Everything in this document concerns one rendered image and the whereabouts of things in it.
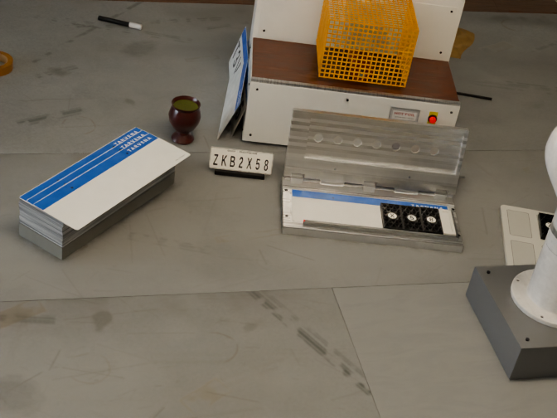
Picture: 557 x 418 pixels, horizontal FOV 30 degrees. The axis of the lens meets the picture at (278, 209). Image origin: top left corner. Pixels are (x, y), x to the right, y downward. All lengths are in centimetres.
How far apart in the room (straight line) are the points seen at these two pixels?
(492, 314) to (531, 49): 146
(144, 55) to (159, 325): 113
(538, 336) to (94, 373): 92
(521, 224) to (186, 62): 109
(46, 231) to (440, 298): 90
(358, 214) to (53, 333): 82
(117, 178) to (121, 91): 57
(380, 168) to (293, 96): 30
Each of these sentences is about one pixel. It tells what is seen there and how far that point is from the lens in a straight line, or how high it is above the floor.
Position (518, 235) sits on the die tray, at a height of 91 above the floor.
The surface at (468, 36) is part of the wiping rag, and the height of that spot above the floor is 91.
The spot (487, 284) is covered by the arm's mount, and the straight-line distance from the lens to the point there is 235.
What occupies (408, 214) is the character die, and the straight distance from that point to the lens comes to 258.
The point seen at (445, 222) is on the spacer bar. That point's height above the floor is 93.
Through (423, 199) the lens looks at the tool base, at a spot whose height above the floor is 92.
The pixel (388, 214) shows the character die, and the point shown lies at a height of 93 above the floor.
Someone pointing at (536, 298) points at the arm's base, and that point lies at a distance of 232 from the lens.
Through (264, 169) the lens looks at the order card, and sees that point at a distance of 264.
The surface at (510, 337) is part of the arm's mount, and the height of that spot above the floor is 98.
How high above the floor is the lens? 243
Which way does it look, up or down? 37 degrees down
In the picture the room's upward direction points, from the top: 10 degrees clockwise
